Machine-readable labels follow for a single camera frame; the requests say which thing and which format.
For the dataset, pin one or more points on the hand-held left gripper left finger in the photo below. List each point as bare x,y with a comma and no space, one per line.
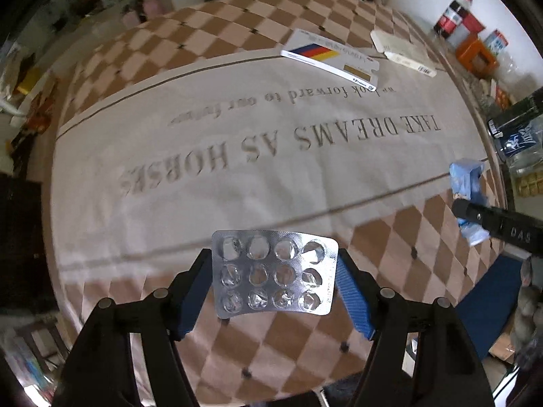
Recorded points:
195,301

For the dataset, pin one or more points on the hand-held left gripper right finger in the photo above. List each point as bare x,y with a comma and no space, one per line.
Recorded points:
352,296

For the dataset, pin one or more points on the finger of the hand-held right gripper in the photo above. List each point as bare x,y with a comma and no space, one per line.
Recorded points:
473,214

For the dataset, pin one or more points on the light blue packet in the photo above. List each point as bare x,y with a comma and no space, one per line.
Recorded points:
466,182

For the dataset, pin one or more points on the silver pill blister pack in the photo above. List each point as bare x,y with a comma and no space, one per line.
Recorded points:
273,275

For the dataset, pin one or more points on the water bottle blue label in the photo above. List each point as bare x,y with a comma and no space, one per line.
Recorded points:
521,144

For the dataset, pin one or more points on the blue cushion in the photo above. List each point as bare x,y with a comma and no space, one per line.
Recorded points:
488,318

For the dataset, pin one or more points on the black spray can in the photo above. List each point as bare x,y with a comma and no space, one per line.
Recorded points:
515,114

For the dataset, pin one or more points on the small white red box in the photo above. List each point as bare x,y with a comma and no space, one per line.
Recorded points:
498,95

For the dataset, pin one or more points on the brown checkered tablecloth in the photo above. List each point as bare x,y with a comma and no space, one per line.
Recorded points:
254,157

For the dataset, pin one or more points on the orange box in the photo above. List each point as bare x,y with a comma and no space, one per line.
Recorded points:
475,57

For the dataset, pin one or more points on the flat white cardboard box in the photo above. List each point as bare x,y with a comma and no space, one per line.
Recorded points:
405,55

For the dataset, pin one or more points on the blue white can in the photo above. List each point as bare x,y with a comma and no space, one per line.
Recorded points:
496,42

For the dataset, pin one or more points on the red cup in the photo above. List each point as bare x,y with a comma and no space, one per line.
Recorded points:
474,25

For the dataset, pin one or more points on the cola bottle red label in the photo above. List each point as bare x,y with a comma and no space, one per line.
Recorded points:
452,15

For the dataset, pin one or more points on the white box with striped flag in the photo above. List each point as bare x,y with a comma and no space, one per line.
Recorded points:
331,59

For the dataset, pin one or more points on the pink suitcase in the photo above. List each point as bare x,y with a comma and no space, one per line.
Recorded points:
146,8

